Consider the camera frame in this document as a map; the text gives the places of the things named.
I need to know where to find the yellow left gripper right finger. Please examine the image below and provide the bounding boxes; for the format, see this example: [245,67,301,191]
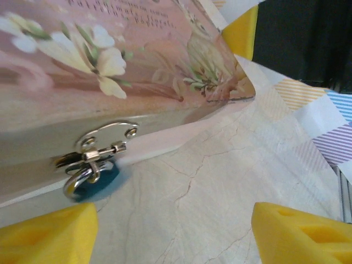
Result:
[252,202,352,264]

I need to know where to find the aluminium frame rail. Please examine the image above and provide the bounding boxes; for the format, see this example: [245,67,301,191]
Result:
[331,164,352,223]

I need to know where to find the silver hasp latch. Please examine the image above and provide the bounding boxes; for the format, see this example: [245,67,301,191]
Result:
[52,122,140,177]

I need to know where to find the pink floral tin box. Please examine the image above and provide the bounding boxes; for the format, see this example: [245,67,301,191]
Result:
[0,0,256,208]

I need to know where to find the small blue padlock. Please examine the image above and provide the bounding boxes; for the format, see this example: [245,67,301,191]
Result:
[62,159,130,204]

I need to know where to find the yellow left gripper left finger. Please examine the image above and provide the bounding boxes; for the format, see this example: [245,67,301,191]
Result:
[0,202,99,264]

